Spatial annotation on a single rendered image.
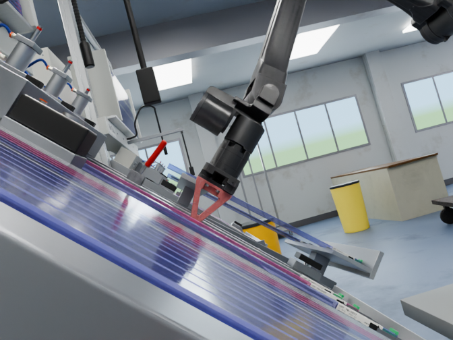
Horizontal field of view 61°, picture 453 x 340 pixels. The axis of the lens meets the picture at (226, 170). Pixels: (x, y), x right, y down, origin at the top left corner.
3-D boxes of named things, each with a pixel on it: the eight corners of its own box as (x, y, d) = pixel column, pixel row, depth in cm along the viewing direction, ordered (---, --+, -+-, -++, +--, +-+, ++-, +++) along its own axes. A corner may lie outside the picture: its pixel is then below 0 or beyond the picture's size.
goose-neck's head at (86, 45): (96, 67, 70) (90, 44, 70) (94, 64, 68) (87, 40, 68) (86, 69, 70) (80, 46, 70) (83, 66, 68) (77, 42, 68)
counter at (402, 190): (377, 206, 757) (365, 168, 762) (454, 207, 528) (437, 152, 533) (341, 216, 750) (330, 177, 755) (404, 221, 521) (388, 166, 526)
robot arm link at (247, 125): (271, 124, 66) (263, 128, 72) (237, 103, 65) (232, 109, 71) (251, 158, 66) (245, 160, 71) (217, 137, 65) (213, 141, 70)
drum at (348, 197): (365, 224, 579) (352, 180, 584) (377, 227, 535) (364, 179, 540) (338, 232, 576) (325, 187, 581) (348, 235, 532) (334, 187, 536)
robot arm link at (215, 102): (283, 89, 68) (264, 108, 75) (228, 54, 66) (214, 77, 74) (255, 144, 63) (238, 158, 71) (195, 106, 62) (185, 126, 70)
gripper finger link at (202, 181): (175, 213, 64) (203, 164, 64) (178, 212, 71) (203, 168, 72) (210, 233, 64) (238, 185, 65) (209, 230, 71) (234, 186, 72)
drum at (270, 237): (286, 276, 392) (269, 215, 397) (296, 285, 351) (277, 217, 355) (248, 288, 389) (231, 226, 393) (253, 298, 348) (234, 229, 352)
